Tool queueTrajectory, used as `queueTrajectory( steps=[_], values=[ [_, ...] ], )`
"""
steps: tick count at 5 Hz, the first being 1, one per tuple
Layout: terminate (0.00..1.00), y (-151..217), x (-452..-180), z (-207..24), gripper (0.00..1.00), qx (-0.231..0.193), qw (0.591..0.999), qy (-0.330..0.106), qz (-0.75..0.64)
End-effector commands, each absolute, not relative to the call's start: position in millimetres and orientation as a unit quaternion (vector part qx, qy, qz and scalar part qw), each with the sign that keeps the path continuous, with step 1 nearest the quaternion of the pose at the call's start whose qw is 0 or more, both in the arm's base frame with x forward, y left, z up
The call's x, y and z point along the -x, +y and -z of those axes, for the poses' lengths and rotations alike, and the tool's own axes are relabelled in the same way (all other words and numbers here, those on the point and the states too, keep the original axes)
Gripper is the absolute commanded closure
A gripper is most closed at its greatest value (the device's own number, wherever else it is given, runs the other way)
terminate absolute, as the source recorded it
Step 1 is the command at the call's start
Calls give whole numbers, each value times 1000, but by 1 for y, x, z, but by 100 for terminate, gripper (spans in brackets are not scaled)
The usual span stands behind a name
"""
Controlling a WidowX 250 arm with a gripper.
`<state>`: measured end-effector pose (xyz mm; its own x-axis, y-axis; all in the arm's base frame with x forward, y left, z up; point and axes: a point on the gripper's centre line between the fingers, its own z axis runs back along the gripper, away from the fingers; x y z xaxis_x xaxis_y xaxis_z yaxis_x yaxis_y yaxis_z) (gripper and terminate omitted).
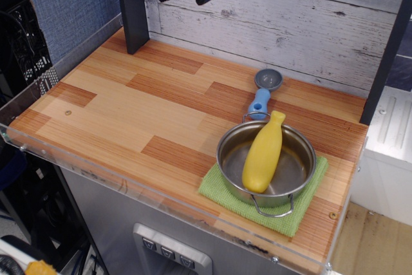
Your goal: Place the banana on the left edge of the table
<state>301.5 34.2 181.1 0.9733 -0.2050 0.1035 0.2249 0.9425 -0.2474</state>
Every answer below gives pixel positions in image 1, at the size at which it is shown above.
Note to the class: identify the yellow toy banana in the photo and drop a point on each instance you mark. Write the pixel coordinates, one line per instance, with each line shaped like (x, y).
(263, 156)

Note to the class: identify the silver metal pot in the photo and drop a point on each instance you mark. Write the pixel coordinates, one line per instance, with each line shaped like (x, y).
(296, 166)

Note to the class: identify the black perforated crate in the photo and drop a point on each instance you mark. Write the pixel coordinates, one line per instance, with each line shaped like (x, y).
(25, 58)

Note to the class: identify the green cloth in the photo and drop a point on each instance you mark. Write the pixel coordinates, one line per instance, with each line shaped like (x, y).
(276, 218)

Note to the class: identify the silver button panel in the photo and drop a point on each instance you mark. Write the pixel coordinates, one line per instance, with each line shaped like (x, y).
(161, 254)

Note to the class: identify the yellow black object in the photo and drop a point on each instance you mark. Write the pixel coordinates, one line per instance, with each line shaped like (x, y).
(40, 268)

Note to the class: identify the dark left post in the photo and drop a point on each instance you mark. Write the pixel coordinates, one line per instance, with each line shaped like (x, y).
(135, 24)

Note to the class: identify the dark post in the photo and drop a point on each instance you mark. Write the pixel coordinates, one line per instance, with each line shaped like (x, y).
(135, 24)
(386, 62)

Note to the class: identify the blue-handled grey spoon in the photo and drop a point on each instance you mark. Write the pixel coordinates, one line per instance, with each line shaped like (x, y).
(267, 81)

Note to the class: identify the dark right post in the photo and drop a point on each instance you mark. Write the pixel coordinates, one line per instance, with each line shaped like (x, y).
(386, 62)

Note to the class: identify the clear acrylic guard rail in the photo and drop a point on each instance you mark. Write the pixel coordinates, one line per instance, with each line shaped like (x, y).
(135, 134)

